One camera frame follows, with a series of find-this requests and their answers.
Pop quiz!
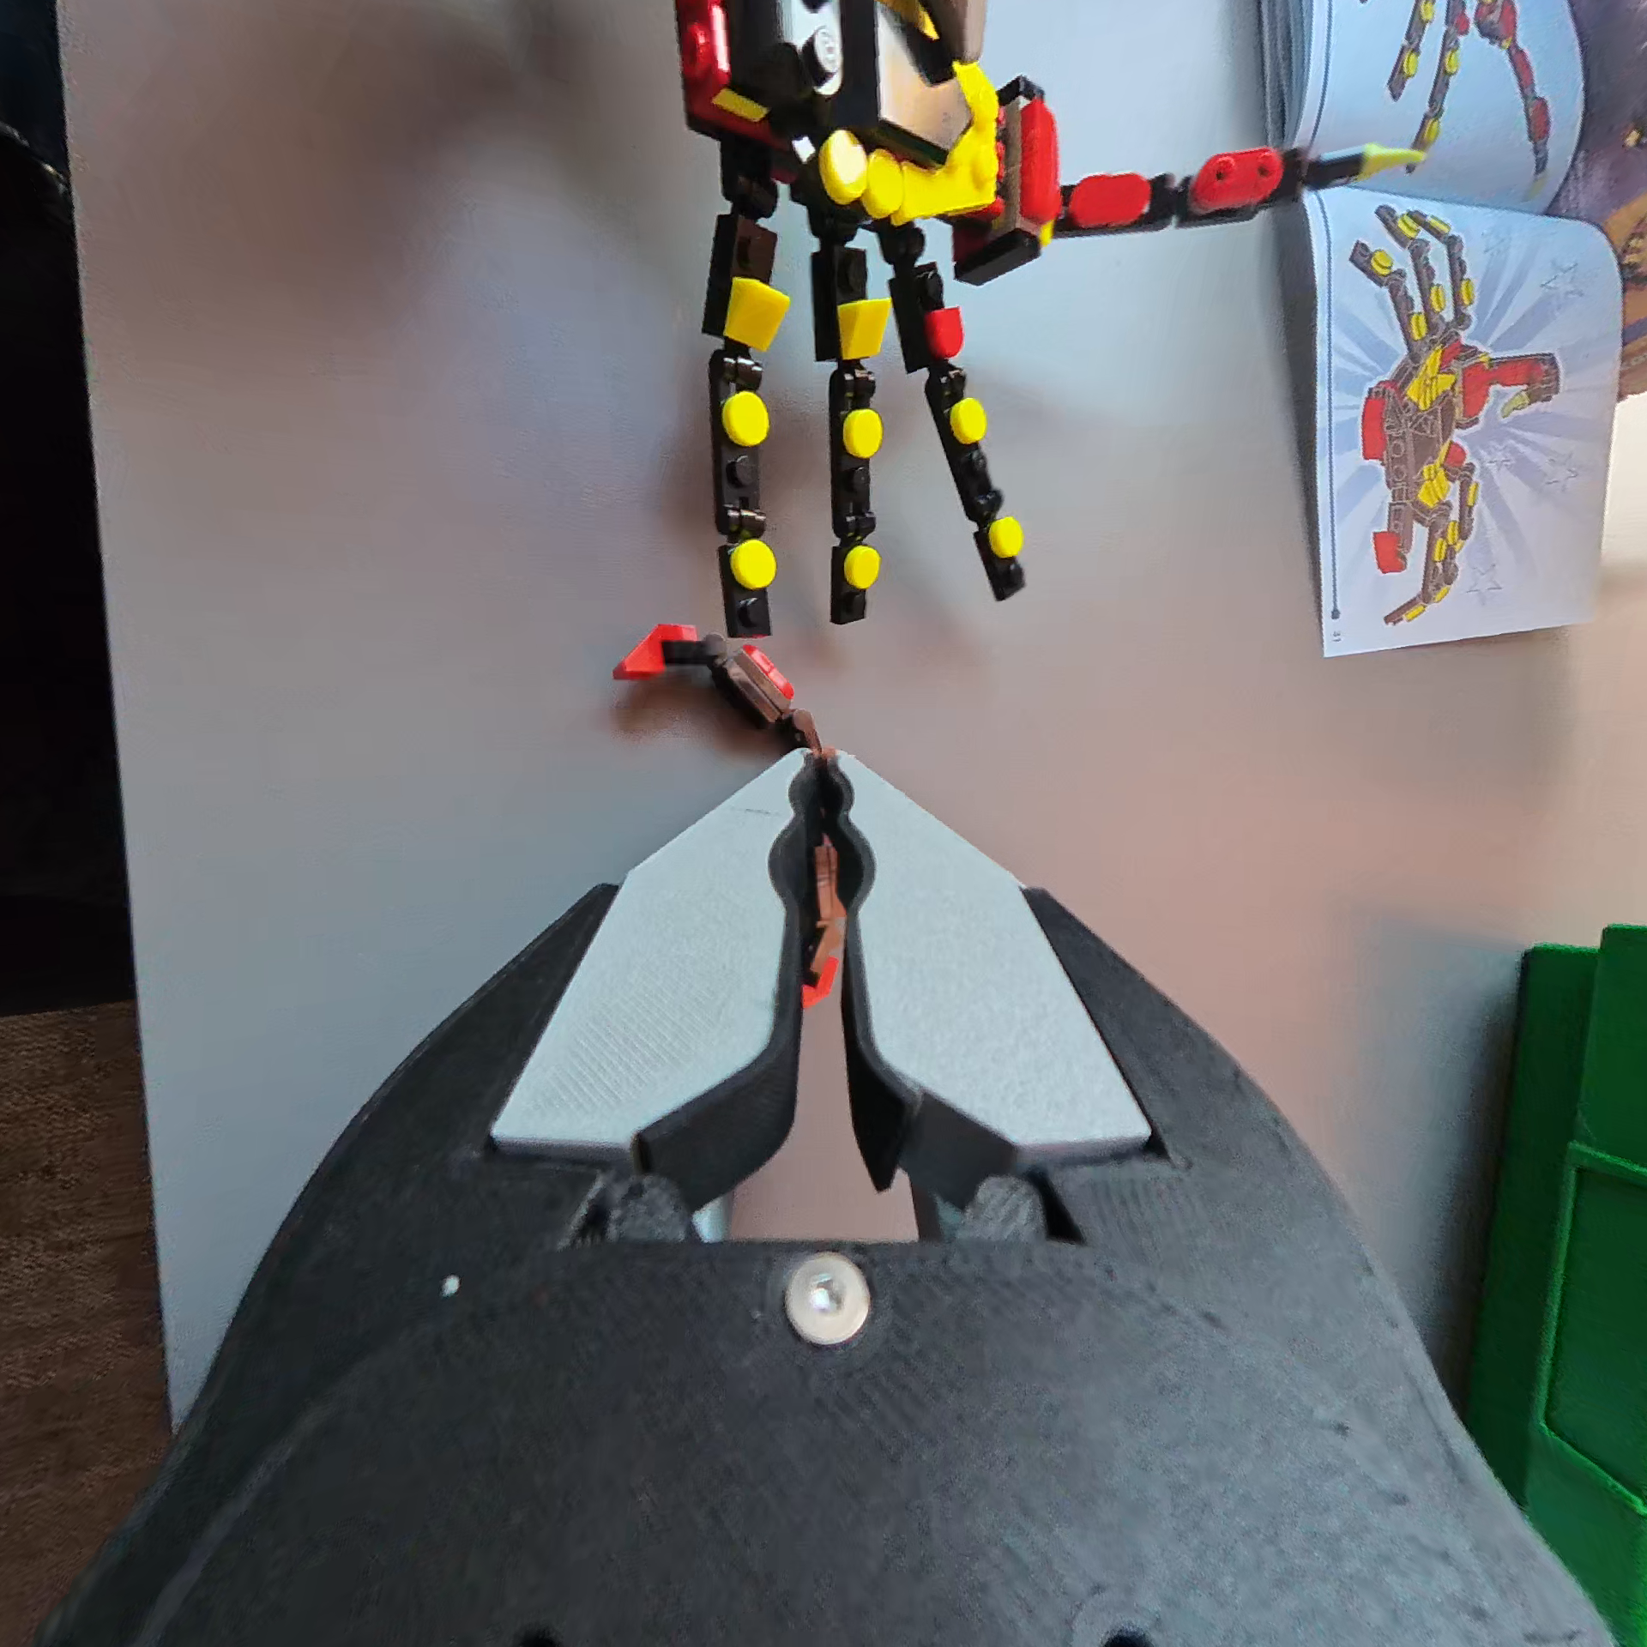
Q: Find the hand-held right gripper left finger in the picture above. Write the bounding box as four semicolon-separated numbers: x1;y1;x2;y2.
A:
491;752;823;1205

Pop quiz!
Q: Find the purple lego set box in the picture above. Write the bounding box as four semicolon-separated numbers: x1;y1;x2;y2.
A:
1537;0;1647;399

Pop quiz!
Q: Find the black yellow lego creature model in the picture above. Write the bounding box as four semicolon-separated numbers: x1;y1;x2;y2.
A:
673;0;1429;641

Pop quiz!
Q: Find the green plastic storage bin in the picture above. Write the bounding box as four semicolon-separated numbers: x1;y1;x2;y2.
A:
1462;924;1647;1647

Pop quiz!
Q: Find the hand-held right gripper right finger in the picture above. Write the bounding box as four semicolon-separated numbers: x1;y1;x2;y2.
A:
823;747;1153;1193

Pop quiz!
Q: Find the small red black lego limb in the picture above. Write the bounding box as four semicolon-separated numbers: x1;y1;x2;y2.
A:
613;624;854;1011

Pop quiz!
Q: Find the open lego instruction booklet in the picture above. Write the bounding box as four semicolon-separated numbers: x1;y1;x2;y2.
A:
1264;0;1626;660

